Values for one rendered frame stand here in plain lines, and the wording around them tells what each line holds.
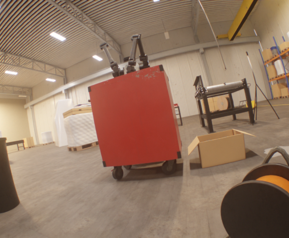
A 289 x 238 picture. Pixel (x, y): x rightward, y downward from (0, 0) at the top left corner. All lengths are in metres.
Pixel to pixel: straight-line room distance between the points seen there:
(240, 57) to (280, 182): 15.36
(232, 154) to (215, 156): 0.16
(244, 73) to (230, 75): 1.46
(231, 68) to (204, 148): 13.85
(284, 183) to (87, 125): 4.74
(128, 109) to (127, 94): 0.13
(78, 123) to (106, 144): 3.31
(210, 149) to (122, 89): 0.93
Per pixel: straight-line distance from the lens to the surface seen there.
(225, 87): 3.22
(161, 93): 1.24
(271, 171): 0.51
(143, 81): 1.29
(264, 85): 16.13
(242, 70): 15.36
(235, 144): 1.42
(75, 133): 4.68
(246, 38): 16.09
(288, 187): 0.48
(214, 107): 11.18
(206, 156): 1.39
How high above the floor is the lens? 0.53
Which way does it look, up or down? level
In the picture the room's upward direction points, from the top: 12 degrees counter-clockwise
